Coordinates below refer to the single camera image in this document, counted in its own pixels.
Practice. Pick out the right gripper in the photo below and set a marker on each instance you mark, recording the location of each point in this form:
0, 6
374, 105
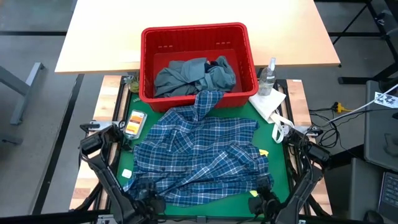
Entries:
264, 203

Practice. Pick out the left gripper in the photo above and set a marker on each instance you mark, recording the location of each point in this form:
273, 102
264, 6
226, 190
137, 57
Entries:
152, 203

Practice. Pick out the yellow T-shirt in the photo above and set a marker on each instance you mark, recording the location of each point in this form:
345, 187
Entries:
264, 152

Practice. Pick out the blue plaid shirt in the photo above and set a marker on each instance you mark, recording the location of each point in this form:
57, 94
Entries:
199, 155

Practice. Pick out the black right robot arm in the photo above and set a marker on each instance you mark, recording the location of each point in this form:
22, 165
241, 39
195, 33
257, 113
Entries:
306, 183

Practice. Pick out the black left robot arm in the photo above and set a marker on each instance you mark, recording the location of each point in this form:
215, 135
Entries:
105, 174

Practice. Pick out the red plastic laundry bin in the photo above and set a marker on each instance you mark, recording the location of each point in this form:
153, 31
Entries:
199, 37

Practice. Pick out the small white paper label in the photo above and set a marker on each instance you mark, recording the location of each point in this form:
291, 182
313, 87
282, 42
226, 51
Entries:
127, 173

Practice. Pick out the silver metal bar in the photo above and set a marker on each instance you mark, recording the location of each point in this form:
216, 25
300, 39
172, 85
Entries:
199, 218

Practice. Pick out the clear box with orange label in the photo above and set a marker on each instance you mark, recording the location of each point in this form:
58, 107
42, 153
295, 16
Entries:
135, 124

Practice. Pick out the white tote bag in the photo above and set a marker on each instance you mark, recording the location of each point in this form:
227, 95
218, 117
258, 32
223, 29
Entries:
267, 102

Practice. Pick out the dark grey cabinet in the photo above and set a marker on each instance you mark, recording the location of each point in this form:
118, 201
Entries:
351, 189

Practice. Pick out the clear spray bottle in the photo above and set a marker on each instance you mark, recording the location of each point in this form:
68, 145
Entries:
265, 81

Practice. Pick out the small potted succulent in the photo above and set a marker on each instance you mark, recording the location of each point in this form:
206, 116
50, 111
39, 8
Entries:
134, 85

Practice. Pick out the black computer mouse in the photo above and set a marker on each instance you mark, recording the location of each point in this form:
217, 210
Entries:
373, 217

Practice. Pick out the grey garment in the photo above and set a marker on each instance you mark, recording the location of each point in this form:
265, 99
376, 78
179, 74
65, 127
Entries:
180, 77

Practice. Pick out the black keyboard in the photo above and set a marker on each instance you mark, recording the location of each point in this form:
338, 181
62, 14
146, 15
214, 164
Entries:
388, 193

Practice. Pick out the black monitor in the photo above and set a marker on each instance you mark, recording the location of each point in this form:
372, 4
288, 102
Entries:
381, 133

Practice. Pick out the dark navy garment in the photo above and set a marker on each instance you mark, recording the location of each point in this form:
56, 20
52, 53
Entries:
212, 64

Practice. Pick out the printed paper sheet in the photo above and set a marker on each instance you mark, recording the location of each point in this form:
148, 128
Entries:
385, 100

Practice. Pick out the grey desk leg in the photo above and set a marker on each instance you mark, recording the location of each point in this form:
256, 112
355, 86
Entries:
25, 90

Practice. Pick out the beige wooden desk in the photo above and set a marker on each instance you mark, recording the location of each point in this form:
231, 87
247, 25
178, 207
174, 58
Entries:
186, 12

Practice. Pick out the black diagonal frame strut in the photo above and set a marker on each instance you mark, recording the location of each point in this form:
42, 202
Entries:
318, 207
88, 199

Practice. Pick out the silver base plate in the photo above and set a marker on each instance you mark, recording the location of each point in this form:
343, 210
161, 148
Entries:
99, 125
306, 130

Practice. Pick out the black aluminium table frame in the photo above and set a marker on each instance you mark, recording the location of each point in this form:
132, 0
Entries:
117, 99

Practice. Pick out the black desk leg frame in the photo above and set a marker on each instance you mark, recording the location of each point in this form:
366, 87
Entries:
357, 18

